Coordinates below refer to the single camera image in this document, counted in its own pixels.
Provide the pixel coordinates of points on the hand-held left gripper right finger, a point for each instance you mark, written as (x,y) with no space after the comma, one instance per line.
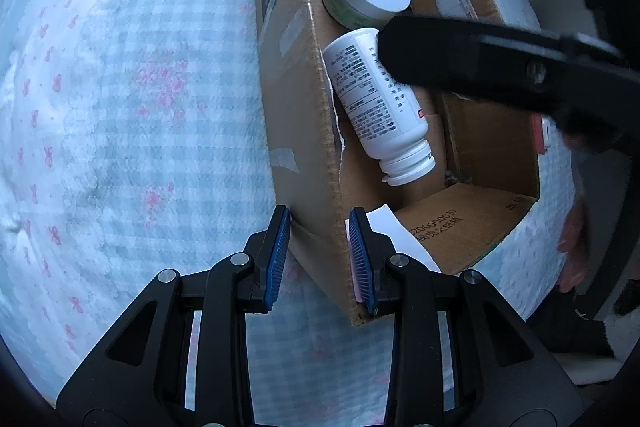
(361,257)

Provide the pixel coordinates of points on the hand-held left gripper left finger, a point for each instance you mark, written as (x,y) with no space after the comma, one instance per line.
(277,257)

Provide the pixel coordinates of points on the cardboard box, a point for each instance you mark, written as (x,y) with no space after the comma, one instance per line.
(290,107)

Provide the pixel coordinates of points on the person's right hand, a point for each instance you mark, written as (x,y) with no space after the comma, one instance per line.
(575,252)

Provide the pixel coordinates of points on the white bottle with printed label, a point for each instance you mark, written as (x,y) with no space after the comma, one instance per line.
(365,97)

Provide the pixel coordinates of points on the white paper sheet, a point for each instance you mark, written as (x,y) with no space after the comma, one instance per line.
(400,237)

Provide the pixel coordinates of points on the red carton box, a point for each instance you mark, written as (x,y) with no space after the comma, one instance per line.
(542,134)

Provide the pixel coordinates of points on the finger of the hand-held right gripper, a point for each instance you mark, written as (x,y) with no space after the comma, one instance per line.
(475,57)

